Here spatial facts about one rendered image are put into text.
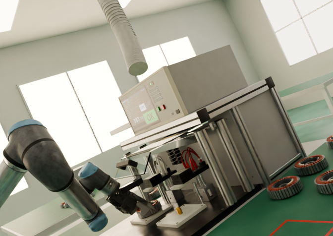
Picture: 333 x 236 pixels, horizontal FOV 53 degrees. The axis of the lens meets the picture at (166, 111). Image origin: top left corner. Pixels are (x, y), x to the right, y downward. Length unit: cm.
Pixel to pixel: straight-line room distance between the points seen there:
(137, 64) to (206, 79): 131
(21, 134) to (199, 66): 71
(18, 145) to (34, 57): 532
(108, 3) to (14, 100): 350
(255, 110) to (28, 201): 493
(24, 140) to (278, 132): 95
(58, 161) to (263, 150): 76
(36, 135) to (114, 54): 586
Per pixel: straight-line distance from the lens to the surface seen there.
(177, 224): 125
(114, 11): 295
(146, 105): 146
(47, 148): 108
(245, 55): 907
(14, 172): 119
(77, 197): 121
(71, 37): 675
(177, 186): 132
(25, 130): 115
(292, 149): 149
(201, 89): 135
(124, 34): 282
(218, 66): 145
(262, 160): 135
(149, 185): 153
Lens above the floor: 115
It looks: 1 degrees up
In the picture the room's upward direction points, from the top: 24 degrees counter-clockwise
